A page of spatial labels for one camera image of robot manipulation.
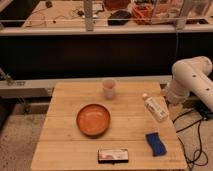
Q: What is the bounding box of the black cloth on bench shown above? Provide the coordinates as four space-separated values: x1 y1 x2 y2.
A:
107 10 131 26

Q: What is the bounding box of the orange round bowl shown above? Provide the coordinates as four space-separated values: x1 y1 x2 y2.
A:
76 104 111 136

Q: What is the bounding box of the black floor cable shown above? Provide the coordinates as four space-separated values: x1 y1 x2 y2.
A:
171 108 211 171

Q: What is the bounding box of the white plastic bottle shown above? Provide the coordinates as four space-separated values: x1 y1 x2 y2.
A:
142 93 168 122

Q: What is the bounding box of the orange basket on bench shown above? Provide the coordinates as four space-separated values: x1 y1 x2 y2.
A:
131 5 152 25

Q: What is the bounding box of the translucent plastic cup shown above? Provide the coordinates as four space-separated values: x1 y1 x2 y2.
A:
102 78 116 99

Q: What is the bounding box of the grey metal post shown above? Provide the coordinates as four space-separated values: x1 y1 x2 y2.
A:
83 0 94 31
176 0 193 30

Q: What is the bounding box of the black white rectangular box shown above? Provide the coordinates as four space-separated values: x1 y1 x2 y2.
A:
98 149 129 163

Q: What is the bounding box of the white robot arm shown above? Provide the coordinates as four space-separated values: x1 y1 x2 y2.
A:
165 56 213 112

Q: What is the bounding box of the grey metal post right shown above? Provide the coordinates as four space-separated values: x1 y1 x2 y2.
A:
176 0 193 30

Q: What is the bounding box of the blue sponge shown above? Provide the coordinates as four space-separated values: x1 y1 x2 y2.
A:
146 132 167 157

